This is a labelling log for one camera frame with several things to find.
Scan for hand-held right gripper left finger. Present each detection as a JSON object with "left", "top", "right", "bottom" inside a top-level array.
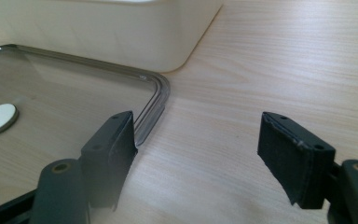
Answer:
[{"left": 30, "top": 110, "right": 139, "bottom": 224}]

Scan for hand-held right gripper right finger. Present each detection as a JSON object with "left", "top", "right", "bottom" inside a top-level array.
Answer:
[{"left": 256, "top": 111, "right": 358, "bottom": 224}]

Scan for cream plastic container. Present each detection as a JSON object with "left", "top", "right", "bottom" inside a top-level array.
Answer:
[{"left": 0, "top": 0, "right": 224, "bottom": 74}]

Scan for clear grey container lid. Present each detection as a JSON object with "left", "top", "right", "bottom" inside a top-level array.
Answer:
[{"left": 0, "top": 43, "right": 172, "bottom": 215}]

